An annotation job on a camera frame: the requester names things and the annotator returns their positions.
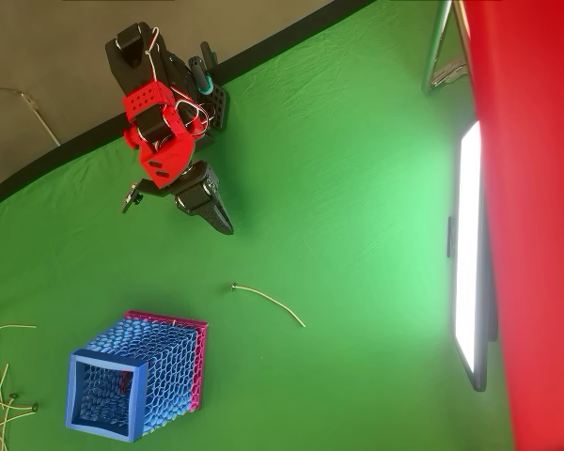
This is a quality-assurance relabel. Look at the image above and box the thin white floor cable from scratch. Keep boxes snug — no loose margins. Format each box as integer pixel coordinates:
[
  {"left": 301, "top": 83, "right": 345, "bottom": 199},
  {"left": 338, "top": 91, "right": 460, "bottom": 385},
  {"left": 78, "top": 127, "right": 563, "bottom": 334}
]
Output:
[{"left": 0, "top": 85, "right": 63, "bottom": 148}]

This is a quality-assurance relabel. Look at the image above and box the thin white wire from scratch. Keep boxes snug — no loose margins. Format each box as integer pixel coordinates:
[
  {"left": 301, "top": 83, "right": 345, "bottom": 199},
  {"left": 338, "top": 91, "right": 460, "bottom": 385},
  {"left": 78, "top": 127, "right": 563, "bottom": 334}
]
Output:
[
  {"left": 0, "top": 362, "right": 11, "bottom": 429},
  {"left": 0, "top": 398, "right": 40, "bottom": 415},
  {"left": 0, "top": 322, "right": 38, "bottom": 352},
  {"left": 0, "top": 393, "right": 20, "bottom": 451}
]

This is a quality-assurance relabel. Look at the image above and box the chrome tube stand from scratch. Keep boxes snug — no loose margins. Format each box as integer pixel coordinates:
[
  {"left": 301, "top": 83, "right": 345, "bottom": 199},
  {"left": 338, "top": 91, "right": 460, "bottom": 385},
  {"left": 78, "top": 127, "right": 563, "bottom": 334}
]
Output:
[{"left": 420, "top": 0, "right": 474, "bottom": 96}]

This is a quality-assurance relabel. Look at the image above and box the green cloth with black rim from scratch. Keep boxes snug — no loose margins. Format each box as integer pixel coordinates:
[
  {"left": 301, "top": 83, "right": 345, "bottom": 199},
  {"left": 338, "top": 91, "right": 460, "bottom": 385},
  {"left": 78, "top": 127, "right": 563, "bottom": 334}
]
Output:
[{"left": 0, "top": 0, "right": 516, "bottom": 451}]

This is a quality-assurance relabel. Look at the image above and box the blue and pink mesh basket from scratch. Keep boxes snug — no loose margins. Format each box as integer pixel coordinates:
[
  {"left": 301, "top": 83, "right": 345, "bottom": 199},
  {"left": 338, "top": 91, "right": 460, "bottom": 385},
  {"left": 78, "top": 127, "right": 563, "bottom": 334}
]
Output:
[{"left": 64, "top": 308, "right": 210, "bottom": 443}]

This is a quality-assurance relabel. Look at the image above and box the black gripper camera mount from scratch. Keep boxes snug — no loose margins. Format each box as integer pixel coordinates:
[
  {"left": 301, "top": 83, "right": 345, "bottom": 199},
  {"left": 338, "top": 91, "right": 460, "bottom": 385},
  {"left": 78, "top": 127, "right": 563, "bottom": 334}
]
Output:
[{"left": 121, "top": 177, "right": 176, "bottom": 215}]

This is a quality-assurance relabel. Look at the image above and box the large red smooth object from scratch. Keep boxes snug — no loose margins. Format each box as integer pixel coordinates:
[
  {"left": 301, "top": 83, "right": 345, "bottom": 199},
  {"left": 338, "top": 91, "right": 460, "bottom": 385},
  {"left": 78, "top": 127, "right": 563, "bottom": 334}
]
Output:
[{"left": 459, "top": 0, "right": 564, "bottom": 451}]

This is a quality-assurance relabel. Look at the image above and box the white red servo cable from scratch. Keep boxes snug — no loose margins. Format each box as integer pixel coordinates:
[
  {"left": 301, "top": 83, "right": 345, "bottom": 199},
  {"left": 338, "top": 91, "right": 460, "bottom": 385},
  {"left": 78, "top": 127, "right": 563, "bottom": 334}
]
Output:
[
  {"left": 172, "top": 97, "right": 213, "bottom": 140},
  {"left": 143, "top": 25, "right": 165, "bottom": 86}
]

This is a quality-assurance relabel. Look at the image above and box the black LED light panel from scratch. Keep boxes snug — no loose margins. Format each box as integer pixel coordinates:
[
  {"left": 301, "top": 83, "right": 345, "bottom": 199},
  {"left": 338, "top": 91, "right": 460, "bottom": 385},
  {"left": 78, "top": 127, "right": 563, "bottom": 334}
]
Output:
[{"left": 446, "top": 119, "right": 499, "bottom": 394}]

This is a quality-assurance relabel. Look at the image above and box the black clamp with teal knob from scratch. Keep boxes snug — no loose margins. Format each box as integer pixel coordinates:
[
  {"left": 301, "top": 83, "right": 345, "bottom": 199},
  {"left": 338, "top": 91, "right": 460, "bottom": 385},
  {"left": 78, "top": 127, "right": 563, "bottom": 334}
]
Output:
[{"left": 186, "top": 40, "right": 230, "bottom": 133}]

